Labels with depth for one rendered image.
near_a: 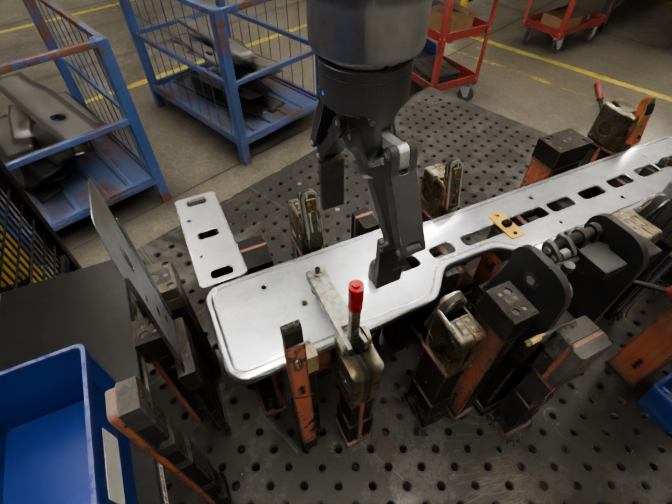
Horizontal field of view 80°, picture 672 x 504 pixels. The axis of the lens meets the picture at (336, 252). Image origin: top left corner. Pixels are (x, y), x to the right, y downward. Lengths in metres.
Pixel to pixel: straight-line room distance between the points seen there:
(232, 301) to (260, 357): 0.14
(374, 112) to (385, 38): 0.06
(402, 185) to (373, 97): 0.07
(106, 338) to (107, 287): 0.12
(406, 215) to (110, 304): 0.63
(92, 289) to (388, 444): 0.69
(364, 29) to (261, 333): 0.57
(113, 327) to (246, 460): 0.41
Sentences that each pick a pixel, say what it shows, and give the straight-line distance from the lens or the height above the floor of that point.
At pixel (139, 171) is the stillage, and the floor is 0.16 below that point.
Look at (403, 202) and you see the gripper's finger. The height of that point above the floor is 1.42.
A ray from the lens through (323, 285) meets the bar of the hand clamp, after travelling 0.70.
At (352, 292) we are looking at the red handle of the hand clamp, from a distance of 0.53.
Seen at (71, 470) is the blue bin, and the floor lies 1.03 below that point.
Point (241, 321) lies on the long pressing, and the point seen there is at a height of 1.00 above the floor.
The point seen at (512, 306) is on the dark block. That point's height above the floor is 1.12.
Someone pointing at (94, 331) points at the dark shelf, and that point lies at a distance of 0.82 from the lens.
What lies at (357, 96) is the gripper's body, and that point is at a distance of 0.32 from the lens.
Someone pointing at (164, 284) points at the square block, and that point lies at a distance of 0.79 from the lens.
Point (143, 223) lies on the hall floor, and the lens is 2.61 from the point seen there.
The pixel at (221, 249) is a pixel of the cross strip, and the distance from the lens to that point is 0.89.
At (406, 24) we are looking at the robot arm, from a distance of 0.30.
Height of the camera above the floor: 1.64
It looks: 48 degrees down
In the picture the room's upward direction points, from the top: straight up
